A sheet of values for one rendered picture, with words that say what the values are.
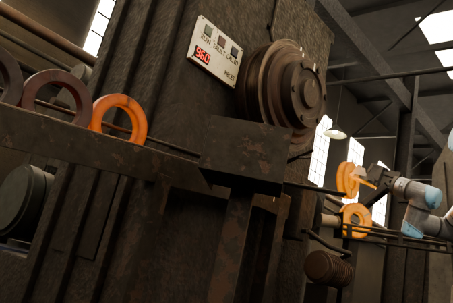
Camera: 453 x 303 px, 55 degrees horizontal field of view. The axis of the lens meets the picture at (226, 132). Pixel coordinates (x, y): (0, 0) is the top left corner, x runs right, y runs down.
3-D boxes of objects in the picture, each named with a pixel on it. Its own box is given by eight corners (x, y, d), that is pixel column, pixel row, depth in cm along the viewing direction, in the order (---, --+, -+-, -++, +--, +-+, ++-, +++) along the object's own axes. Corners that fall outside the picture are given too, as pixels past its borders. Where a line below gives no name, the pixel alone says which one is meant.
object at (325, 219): (315, 227, 187) (315, 213, 188) (334, 229, 188) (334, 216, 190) (321, 226, 181) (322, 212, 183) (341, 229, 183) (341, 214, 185)
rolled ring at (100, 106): (80, 104, 111) (73, 105, 113) (104, 170, 115) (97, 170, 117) (136, 85, 124) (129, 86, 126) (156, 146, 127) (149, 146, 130)
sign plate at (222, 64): (186, 57, 157) (197, 15, 162) (230, 89, 174) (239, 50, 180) (190, 57, 155) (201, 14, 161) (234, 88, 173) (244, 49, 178)
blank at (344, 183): (337, 156, 173) (345, 156, 170) (353, 166, 184) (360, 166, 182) (334, 196, 169) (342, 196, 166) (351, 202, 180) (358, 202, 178)
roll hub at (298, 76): (274, 112, 164) (287, 48, 173) (311, 138, 183) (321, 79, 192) (287, 111, 160) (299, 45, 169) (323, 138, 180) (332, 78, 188)
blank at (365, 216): (347, 244, 187) (351, 244, 184) (331, 211, 189) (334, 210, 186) (374, 229, 192) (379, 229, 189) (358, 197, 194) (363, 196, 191)
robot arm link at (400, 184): (408, 202, 160) (400, 195, 155) (396, 198, 164) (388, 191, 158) (415, 183, 161) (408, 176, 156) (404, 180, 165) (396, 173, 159)
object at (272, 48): (234, 127, 161) (258, 20, 176) (298, 167, 194) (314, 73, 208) (247, 125, 157) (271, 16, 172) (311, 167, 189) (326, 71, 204)
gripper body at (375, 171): (377, 168, 173) (406, 177, 165) (369, 187, 172) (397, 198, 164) (369, 162, 168) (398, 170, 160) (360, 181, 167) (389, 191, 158)
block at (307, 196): (274, 235, 183) (284, 181, 191) (284, 239, 189) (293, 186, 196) (295, 238, 176) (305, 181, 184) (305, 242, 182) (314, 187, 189)
